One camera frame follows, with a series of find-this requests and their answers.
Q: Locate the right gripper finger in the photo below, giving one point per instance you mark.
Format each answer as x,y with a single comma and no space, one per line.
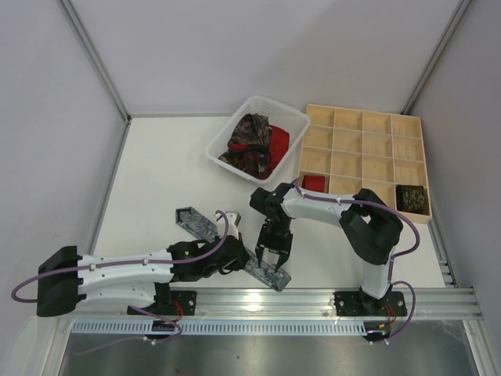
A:
283,257
259,251

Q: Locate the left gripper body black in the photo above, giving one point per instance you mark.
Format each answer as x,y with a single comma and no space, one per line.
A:
238,254

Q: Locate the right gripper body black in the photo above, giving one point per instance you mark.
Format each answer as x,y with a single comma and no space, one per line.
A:
275,239

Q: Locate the blue-grey floral tie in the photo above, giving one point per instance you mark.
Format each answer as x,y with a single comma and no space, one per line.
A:
204,229

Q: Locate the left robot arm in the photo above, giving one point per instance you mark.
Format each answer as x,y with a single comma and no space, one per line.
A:
70,281

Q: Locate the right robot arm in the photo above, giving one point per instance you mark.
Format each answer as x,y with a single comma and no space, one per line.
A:
372,228

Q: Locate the rolled red tie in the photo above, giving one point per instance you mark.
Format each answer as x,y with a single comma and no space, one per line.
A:
315,183

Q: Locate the red tie in basket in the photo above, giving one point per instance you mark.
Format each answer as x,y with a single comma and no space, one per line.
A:
278,146

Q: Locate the dark floral tie in basket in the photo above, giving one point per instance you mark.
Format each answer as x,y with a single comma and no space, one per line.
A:
253,129

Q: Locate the wooden compartment tray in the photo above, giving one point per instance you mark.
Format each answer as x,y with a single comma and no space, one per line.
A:
357,149

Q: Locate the rolled dark patterned tie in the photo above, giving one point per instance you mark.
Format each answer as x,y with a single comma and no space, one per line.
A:
411,199

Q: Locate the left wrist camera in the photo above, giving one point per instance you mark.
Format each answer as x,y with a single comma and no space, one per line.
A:
227,223

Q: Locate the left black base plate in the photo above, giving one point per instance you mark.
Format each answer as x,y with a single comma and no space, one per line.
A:
173,303

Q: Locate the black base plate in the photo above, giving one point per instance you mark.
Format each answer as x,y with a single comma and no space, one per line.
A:
173,303
364,303

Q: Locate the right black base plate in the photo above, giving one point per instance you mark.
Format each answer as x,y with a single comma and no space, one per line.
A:
364,303

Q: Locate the white slotted cable duct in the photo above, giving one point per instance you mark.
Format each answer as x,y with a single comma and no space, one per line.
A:
221,327

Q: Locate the aluminium mounting rail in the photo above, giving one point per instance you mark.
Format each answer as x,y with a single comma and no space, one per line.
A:
431,303

